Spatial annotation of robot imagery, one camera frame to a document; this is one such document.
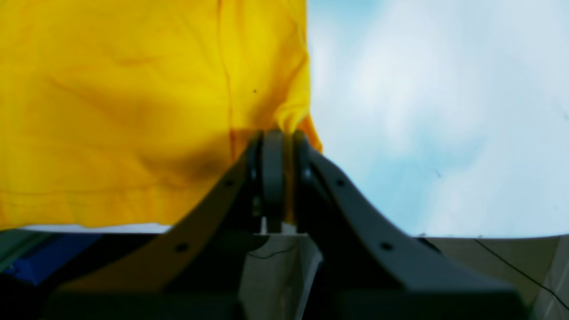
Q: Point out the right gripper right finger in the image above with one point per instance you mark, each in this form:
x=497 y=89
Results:
x=375 y=271

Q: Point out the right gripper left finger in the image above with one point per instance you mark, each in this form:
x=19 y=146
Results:
x=193 y=271

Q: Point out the orange t-shirt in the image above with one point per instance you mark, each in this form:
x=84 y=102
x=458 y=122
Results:
x=119 y=112

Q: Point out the blue box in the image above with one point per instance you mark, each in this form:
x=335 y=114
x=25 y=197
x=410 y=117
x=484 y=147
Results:
x=43 y=259

